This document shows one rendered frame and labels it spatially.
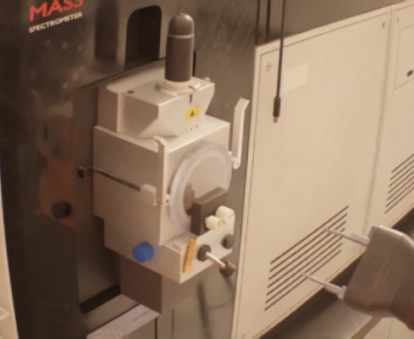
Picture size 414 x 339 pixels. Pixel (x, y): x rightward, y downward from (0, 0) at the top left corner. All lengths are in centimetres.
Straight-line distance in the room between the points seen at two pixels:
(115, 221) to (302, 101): 38
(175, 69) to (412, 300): 31
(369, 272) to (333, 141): 56
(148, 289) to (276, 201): 32
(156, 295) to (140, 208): 11
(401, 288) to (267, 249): 50
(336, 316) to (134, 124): 76
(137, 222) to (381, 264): 25
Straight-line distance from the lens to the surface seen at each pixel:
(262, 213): 112
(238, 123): 84
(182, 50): 78
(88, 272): 89
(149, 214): 80
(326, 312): 147
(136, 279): 89
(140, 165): 79
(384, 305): 70
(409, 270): 70
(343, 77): 122
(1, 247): 77
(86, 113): 81
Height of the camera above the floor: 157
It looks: 25 degrees down
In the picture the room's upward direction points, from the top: 4 degrees clockwise
